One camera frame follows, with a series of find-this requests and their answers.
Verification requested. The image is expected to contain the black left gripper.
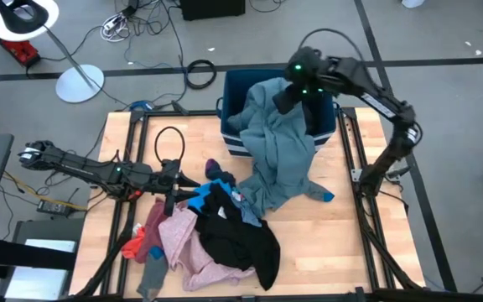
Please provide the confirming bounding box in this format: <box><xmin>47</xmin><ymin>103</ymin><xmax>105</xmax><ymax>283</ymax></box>
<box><xmin>151</xmin><ymin>158</ymin><xmax>203</xmax><ymax>203</ymax></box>

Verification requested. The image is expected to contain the bright blue garment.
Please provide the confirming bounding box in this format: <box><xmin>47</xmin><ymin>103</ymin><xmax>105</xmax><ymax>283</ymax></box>
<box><xmin>187</xmin><ymin>179</ymin><xmax>237</xmax><ymax>213</ymax></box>

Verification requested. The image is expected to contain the purple sock teal toe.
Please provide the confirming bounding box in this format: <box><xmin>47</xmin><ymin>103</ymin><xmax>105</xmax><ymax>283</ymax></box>
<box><xmin>205</xmin><ymin>158</ymin><xmax>237</xmax><ymax>186</ymax></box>

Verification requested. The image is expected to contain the pink heathered shirt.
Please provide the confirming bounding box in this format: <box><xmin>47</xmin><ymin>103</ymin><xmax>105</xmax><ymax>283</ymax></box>
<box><xmin>158</xmin><ymin>200</ymin><xmax>256</xmax><ymax>294</ymax></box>

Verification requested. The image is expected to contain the teal grey shirt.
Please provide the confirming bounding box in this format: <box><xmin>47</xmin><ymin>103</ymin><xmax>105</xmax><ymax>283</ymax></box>
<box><xmin>226</xmin><ymin>76</ymin><xmax>326</xmax><ymax>218</ymax></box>

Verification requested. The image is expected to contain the black shirt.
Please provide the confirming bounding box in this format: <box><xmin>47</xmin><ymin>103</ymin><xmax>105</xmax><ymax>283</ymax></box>
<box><xmin>194</xmin><ymin>183</ymin><xmax>282</xmax><ymax>292</ymax></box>

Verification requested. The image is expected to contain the grey sock blue toe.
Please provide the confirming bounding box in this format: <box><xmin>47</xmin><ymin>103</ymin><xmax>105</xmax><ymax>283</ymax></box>
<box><xmin>136</xmin><ymin>246</ymin><xmax>169</xmax><ymax>302</ymax></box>
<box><xmin>307</xmin><ymin>181</ymin><xmax>335</xmax><ymax>203</ymax></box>

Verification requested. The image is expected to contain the maroon garment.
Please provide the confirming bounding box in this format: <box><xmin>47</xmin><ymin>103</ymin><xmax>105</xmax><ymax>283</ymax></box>
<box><xmin>134</xmin><ymin>197</ymin><xmax>171</xmax><ymax>264</ymax></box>

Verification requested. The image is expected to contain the navy white striped fabric bin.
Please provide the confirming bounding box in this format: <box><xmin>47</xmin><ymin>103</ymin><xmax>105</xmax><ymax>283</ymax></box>
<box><xmin>216</xmin><ymin>69</ymin><xmax>340</xmax><ymax>159</ymax></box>

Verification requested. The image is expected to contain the orange sock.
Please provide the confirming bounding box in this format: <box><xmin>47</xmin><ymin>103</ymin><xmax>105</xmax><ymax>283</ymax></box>
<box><xmin>120</xmin><ymin>224</ymin><xmax>147</xmax><ymax>260</ymax></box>

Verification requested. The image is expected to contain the black box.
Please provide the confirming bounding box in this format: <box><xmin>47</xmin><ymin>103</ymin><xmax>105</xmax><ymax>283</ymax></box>
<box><xmin>179</xmin><ymin>0</ymin><xmax>247</xmax><ymax>22</ymax></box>

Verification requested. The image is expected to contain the black power brick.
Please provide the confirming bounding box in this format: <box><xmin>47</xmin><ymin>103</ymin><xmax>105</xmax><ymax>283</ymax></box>
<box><xmin>36</xmin><ymin>200</ymin><xmax>74</xmax><ymax>217</ymax></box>

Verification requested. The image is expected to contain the grey cart white panel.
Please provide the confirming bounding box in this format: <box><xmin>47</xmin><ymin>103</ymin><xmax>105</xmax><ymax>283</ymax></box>
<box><xmin>0</xmin><ymin>217</ymin><xmax>86</xmax><ymax>302</ymax></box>

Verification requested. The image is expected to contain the white floor lamp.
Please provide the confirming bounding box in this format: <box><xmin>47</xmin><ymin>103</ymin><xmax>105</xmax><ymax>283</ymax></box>
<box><xmin>0</xmin><ymin>0</ymin><xmax>106</xmax><ymax>104</ymax></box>

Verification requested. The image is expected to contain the red tool box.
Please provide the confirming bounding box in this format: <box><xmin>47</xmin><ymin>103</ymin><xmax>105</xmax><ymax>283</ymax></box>
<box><xmin>0</xmin><ymin>2</ymin><xmax>41</xmax><ymax>68</ymax></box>

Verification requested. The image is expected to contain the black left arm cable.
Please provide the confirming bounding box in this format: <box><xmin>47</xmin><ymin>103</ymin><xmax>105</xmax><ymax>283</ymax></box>
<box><xmin>153</xmin><ymin>125</ymin><xmax>186</xmax><ymax>167</ymax></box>

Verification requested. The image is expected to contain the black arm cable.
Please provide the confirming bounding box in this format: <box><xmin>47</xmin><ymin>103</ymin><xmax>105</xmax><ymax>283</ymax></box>
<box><xmin>153</xmin><ymin>125</ymin><xmax>186</xmax><ymax>167</ymax></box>
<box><xmin>298</xmin><ymin>28</ymin><xmax>366</xmax><ymax>64</ymax></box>

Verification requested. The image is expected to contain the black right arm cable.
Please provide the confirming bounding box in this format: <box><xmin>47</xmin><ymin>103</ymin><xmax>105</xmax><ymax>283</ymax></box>
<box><xmin>298</xmin><ymin>28</ymin><xmax>366</xmax><ymax>64</ymax></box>

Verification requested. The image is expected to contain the black aluminium table frame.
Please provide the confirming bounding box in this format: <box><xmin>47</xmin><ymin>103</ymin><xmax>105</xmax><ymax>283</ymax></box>
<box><xmin>71</xmin><ymin>107</ymin><xmax>425</xmax><ymax>302</ymax></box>

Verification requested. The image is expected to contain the coiled black cable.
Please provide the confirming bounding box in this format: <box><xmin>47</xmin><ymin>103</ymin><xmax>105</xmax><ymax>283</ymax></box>
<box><xmin>185</xmin><ymin>59</ymin><xmax>218</xmax><ymax>91</ymax></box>

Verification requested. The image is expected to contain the yellow cable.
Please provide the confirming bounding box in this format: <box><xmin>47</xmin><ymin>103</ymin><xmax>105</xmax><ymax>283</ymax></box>
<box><xmin>1</xmin><ymin>169</ymin><xmax>88</xmax><ymax>211</ymax></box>

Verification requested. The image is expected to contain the long black floor cable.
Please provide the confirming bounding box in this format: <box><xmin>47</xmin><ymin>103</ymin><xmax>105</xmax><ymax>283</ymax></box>
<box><xmin>113</xmin><ymin>0</ymin><xmax>189</xmax><ymax>114</ymax></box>

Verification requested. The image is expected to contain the white cable bundle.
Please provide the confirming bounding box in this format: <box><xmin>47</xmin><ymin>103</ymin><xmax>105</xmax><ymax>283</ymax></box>
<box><xmin>100</xmin><ymin>12</ymin><xmax>132</xmax><ymax>44</ymax></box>

